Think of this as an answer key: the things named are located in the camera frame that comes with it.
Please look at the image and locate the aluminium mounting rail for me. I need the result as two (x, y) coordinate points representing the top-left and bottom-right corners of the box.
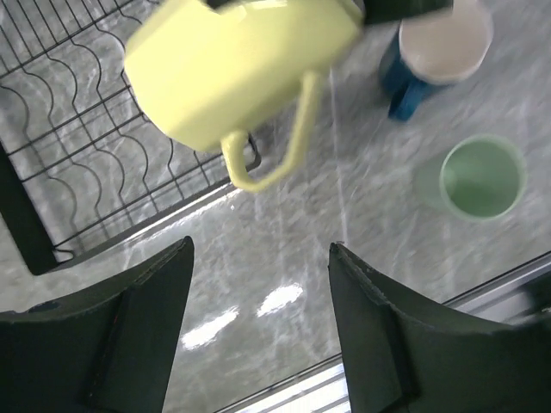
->
(230, 259), (550, 412)

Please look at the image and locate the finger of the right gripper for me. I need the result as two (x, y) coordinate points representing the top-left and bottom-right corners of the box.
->
(363, 0), (454, 25)
(205, 0), (253, 12)

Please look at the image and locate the blue mug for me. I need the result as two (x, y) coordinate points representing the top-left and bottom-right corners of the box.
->
(379, 1), (493, 121)

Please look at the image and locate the light green tumbler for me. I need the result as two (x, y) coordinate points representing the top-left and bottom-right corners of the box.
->
(412, 134), (527, 221)

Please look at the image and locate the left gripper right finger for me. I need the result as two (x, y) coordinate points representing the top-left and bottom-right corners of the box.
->
(328, 243), (550, 412)

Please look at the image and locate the yellow-green faceted mug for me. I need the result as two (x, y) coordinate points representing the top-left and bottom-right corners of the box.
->
(124, 1), (362, 193)

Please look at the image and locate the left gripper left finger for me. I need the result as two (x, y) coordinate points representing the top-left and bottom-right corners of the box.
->
(1, 237), (195, 412)

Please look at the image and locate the black wire dish rack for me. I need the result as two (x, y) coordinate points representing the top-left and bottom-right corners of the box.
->
(0, 0), (263, 276)

